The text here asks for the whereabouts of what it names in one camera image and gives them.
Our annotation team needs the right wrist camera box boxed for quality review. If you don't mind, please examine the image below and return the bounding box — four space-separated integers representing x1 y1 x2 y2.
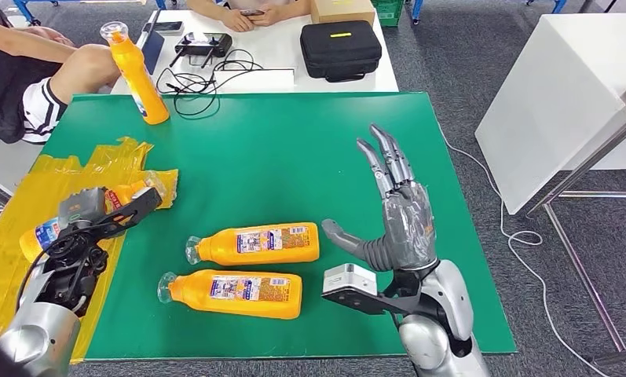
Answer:
321 262 379 308

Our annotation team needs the blue metal rack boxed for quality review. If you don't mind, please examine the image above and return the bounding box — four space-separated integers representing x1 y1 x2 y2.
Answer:
409 0 569 26

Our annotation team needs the green table mat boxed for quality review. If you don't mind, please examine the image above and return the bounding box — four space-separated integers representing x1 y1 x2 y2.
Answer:
41 91 518 361

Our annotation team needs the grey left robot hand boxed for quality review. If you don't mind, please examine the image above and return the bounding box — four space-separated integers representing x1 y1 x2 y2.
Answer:
57 187 108 231

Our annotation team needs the white floor cable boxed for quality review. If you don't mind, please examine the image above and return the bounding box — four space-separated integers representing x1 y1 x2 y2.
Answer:
436 122 611 377

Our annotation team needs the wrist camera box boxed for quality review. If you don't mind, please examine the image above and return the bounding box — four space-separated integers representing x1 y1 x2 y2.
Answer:
321 262 379 308
127 186 163 214

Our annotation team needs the black smartphone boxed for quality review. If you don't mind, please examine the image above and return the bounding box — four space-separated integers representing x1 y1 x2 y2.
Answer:
145 20 185 35

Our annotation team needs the yellow plastic sheet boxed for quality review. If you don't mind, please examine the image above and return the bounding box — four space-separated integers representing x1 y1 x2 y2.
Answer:
0 136 180 365

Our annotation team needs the cardboard box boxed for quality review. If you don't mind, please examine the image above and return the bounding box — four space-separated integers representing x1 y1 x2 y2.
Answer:
310 0 377 25

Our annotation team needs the orange detergent bottle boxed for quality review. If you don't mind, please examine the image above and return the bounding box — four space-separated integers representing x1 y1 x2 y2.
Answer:
185 222 320 267
18 170 169 264
156 269 303 321
99 20 171 126

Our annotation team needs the black remote controller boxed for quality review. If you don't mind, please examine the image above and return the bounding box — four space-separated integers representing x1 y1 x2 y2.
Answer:
168 31 233 68

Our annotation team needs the blue metal frame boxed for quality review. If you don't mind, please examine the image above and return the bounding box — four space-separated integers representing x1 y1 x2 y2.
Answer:
11 0 169 26

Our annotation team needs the dark blue tablet case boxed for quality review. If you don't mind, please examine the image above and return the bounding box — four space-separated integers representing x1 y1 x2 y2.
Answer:
135 9 167 75

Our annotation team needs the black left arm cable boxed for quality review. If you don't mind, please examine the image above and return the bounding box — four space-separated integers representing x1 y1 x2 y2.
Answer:
14 248 64 308

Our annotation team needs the black carrying case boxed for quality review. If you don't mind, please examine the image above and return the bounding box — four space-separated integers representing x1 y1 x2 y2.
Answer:
299 20 383 83

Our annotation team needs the green plastic crate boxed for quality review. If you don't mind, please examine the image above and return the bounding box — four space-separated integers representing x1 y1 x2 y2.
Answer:
371 0 405 27

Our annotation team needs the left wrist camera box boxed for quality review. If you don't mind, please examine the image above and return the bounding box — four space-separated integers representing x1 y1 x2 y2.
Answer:
127 186 163 214

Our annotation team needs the white cabinet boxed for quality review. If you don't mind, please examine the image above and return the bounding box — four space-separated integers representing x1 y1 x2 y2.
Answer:
474 11 626 215

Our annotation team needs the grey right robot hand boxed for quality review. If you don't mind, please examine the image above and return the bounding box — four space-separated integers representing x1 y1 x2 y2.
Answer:
321 123 438 273

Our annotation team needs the white side table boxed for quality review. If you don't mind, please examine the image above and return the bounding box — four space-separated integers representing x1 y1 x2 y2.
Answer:
0 130 44 212

